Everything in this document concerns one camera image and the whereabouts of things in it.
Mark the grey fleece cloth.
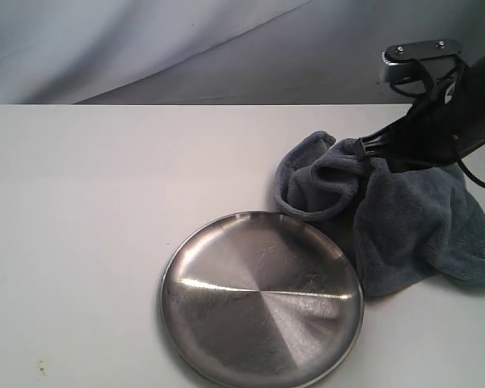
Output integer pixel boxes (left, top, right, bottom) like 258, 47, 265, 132
272, 131, 485, 297

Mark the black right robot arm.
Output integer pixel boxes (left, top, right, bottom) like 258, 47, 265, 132
355, 38, 485, 172

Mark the white backdrop cloth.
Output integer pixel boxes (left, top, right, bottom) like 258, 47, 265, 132
0, 0, 320, 105

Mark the black cable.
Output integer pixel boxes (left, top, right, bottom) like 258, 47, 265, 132
390, 60, 485, 193

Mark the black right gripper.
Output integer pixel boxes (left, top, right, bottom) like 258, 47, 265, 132
357, 64, 485, 173

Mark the round stainless steel plate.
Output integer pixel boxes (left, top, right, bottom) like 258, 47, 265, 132
158, 211, 364, 387

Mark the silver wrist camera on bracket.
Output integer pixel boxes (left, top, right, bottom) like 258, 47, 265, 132
380, 39, 462, 83

